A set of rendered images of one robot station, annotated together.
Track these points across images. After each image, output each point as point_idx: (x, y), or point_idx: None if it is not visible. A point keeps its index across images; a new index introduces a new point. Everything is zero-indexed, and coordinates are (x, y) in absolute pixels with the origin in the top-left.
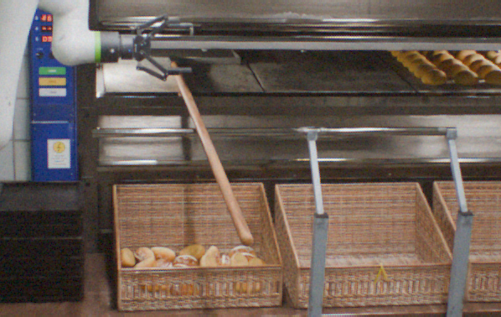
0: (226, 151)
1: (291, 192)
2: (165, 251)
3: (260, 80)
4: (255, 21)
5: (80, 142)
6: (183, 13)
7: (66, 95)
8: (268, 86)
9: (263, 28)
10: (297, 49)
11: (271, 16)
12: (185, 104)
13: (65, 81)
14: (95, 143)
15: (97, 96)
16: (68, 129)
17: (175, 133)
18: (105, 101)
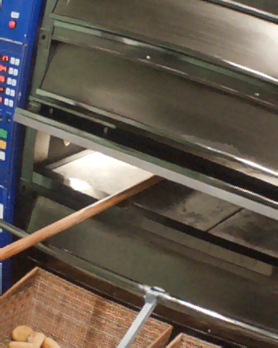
0: (142, 280)
1: (193, 345)
2: (52, 345)
3: (233, 217)
4: (185, 142)
5: (16, 211)
6: (118, 108)
7: (4, 159)
8: (224, 226)
9: (203, 155)
10: (204, 192)
11: (210, 143)
12: (111, 213)
13: (5, 146)
14: (27, 219)
15: (33, 171)
16: (2, 195)
17: (19, 235)
18: (40, 179)
